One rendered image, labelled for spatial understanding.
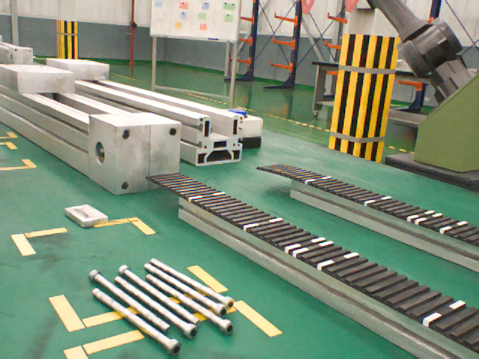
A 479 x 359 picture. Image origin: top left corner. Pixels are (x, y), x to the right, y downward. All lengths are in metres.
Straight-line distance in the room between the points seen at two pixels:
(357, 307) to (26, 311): 0.26
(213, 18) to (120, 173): 6.00
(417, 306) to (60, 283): 0.29
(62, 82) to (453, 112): 0.77
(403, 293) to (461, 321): 0.05
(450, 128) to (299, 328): 0.71
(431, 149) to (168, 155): 0.57
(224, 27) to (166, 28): 0.99
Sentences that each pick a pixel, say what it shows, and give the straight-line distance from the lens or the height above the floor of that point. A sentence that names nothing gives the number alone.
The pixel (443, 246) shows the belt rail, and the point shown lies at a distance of 0.60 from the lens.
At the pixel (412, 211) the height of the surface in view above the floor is 0.81.
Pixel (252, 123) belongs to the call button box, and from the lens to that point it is 1.02.
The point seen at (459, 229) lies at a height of 0.81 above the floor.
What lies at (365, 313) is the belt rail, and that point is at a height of 0.79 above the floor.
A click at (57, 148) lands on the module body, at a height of 0.80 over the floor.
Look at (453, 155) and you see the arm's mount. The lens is 1.05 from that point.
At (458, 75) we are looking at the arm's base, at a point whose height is 0.96.
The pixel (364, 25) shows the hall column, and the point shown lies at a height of 1.18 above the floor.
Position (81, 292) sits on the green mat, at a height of 0.78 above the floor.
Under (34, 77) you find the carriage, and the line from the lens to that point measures 1.05.
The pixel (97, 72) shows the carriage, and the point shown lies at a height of 0.88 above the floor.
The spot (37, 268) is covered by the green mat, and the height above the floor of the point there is 0.78.
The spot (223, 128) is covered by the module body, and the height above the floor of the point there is 0.84.
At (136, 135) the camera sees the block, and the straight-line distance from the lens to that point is 0.68.
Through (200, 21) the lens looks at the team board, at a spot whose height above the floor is 1.18.
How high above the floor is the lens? 0.99
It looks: 16 degrees down
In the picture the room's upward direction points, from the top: 4 degrees clockwise
